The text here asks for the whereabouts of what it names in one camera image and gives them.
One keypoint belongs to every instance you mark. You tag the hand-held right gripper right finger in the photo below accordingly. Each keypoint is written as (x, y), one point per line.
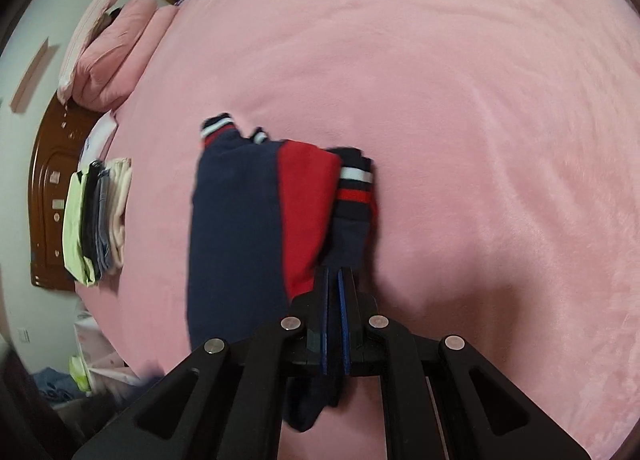
(357, 320)

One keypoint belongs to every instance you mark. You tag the folded cream garment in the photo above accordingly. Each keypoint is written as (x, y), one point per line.
(120, 210)

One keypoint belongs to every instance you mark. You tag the pink lace-trimmed pillow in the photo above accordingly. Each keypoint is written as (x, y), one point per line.
(85, 35)

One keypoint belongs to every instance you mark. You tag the patterned paper gift bag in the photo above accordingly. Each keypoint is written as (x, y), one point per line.
(95, 340)

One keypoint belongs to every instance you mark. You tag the white printed pillow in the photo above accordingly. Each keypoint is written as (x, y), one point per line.
(102, 132)

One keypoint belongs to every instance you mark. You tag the folded pink quilt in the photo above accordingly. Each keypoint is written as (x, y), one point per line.
(120, 55)

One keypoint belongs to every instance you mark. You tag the pink fleece bed blanket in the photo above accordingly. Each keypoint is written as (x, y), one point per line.
(450, 115)

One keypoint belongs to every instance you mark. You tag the light green bag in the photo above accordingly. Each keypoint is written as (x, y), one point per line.
(80, 372)

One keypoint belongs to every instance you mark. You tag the stack of folded clothes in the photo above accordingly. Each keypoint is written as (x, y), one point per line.
(75, 230)

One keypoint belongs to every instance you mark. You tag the brown wooden headboard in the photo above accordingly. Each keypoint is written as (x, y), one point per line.
(50, 200)

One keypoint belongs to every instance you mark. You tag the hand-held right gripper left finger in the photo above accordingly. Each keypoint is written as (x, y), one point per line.
(310, 315)

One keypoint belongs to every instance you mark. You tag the pink wall strip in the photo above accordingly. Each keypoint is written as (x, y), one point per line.
(30, 75)

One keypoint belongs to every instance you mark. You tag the blue cloth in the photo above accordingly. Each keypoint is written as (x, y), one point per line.
(52, 385)

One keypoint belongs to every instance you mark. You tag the navy and red varsity jacket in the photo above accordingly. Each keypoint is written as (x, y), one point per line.
(235, 220)

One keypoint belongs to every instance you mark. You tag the folded blue jeans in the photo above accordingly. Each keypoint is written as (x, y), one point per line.
(104, 220)

